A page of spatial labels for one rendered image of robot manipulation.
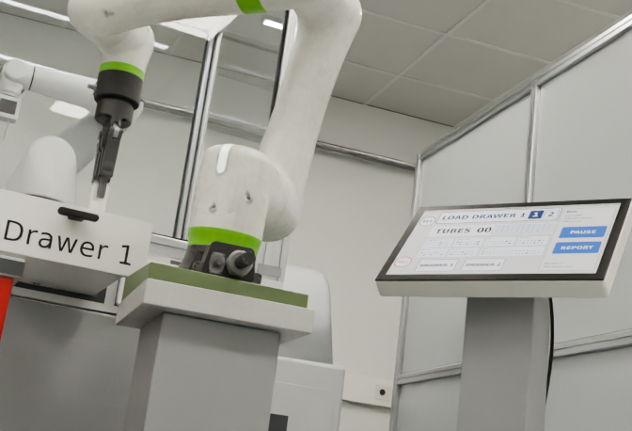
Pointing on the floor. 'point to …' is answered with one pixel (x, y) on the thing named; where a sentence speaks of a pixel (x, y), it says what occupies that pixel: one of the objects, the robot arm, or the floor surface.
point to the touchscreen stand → (504, 364)
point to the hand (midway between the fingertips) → (98, 199)
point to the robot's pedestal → (205, 357)
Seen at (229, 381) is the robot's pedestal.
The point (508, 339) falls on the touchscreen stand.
